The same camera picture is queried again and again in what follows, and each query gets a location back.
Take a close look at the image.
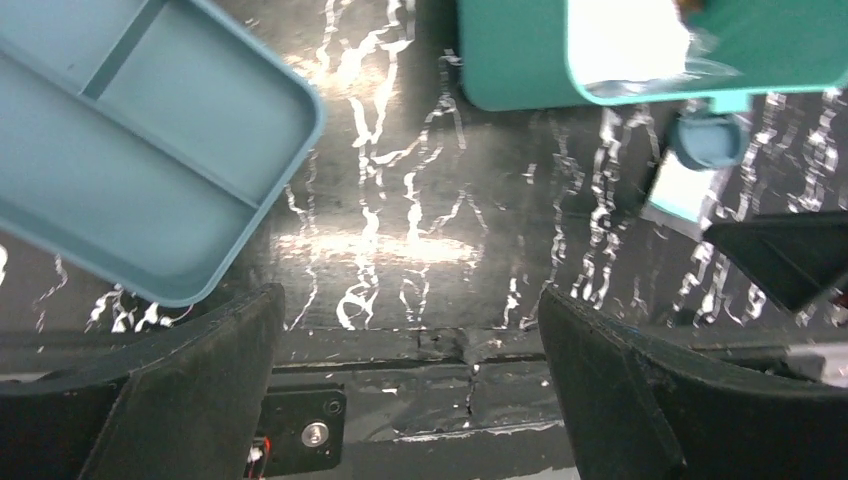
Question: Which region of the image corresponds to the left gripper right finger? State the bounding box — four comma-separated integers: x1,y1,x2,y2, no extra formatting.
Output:
538,290,847,479

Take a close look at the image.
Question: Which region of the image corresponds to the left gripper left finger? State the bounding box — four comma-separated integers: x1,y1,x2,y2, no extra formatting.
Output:
1,284,285,479

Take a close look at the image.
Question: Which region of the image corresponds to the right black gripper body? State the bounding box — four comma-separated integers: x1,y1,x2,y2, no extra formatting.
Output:
702,210,847,313

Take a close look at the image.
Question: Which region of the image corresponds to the dark teal tray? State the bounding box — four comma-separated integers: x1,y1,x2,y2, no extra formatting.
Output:
1,1,325,307

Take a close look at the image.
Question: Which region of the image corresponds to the green medicine box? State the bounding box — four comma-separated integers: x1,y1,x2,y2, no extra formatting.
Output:
457,0,848,172

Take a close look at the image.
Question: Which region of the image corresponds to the green bandage packet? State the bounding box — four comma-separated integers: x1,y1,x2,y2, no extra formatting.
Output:
640,149,732,241

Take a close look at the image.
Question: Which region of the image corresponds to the white gauze pad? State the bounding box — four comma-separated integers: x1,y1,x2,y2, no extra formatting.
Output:
566,0,690,86

